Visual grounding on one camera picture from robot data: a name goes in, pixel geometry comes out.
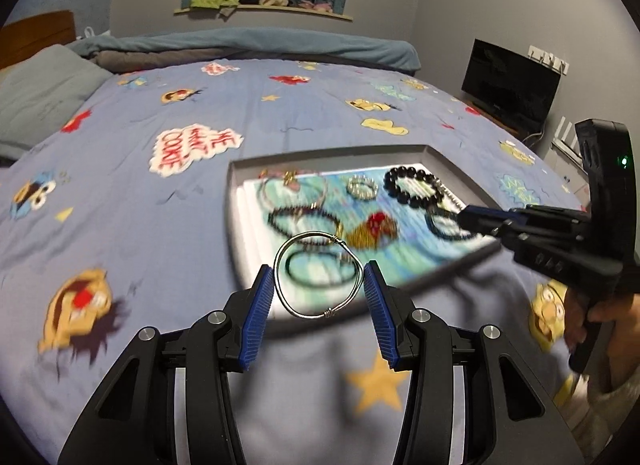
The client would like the person's right hand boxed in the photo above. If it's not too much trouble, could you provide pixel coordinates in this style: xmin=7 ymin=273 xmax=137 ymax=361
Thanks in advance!
xmin=564 ymin=289 xmax=640 ymax=352

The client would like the small dark bead bracelet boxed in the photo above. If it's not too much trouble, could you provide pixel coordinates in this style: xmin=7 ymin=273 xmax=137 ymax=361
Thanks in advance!
xmin=269 ymin=204 xmax=345 ymax=249

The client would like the black flat screen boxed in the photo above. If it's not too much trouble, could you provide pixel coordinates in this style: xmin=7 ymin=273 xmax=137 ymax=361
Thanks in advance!
xmin=461 ymin=38 xmax=561 ymax=133

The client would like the silver wire bangle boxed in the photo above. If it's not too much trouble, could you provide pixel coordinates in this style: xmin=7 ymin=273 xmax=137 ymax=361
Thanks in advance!
xmin=273 ymin=231 xmax=364 ymax=319

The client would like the white wall hook rack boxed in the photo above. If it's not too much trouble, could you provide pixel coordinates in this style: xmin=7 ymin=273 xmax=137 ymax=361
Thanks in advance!
xmin=529 ymin=45 xmax=570 ymax=74

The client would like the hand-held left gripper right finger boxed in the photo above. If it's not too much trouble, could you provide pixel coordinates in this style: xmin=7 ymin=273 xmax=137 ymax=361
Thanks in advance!
xmin=363 ymin=260 xmax=583 ymax=465

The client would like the teal duvet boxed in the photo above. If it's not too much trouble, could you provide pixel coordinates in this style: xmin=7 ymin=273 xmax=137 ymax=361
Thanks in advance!
xmin=67 ymin=31 xmax=422 ymax=74

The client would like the silver bead bracelet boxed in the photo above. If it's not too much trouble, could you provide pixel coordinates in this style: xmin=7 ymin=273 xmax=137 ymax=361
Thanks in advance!
xmin=348 ymin=176 xmax=380 ymax=200

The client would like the blue printed blanket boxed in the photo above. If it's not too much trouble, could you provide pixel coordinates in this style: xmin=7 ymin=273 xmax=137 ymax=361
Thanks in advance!
xmin=0 ymin=60 xmax=601 ymax=465

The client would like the large black bead bracelet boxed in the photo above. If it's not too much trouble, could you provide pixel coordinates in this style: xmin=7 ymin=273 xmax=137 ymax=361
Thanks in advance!
xmin=384 ymin=166 xmax=447 ymax=209

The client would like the dark blue cord bracelet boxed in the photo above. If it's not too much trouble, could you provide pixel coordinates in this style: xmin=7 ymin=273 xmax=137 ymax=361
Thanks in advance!
xmin=426 ymin=211 xmax=477 ymax=242

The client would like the pink and gold bracelet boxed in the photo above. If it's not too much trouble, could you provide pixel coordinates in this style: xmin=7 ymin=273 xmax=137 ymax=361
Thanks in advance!
xmin=258 ymin=169 xmax=329 ymax=212

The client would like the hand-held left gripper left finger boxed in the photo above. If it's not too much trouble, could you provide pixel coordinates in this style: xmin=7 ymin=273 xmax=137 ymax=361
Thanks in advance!
xmin=57 ymin=265 xmax=275 ymax=465

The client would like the person's right forearm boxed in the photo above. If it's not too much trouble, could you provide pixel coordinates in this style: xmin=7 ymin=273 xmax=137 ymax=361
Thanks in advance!
xmin=575 ymin=327 xmax=640 ymax=461

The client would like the wooden window shelf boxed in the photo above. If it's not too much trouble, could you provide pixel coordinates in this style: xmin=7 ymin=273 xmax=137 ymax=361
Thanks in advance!
xmin=174 ymin=5 xmax=354 ymax=22

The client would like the white router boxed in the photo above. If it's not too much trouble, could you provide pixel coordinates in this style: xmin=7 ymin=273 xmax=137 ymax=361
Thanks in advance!
xmin=551 ymin=116 xmax=584 ymax=152

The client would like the grey shallow box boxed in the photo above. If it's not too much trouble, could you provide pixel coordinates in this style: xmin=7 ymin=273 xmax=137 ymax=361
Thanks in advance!
xmin=227 ymin=144 xmax=502 ymax=319

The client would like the black cord charm bracelet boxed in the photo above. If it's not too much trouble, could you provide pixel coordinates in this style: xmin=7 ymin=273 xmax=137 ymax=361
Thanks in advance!
xmin=287 ymin=248 xmax=359 ymax=290

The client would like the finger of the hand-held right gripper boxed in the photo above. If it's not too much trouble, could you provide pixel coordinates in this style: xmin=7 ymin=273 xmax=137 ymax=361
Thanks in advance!
xmin=467 ymin=204 xmax=538 ymax=224
xmin=457 ymin=209 xmax=526 ymax=247

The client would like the red bead gold ornament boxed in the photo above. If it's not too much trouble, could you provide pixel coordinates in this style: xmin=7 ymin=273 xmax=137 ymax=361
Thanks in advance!
xmin=346 ymin=211 xmax=399 ymax=249

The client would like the grey-green pillow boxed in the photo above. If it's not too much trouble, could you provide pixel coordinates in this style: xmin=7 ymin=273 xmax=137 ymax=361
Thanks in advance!
xmin=0 ymin=44 xmax=114 ymax=162

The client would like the wooden headboard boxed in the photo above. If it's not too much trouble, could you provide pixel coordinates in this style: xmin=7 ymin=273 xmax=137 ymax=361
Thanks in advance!
xmin=0 ymin=10 xmax=76 ymax=70

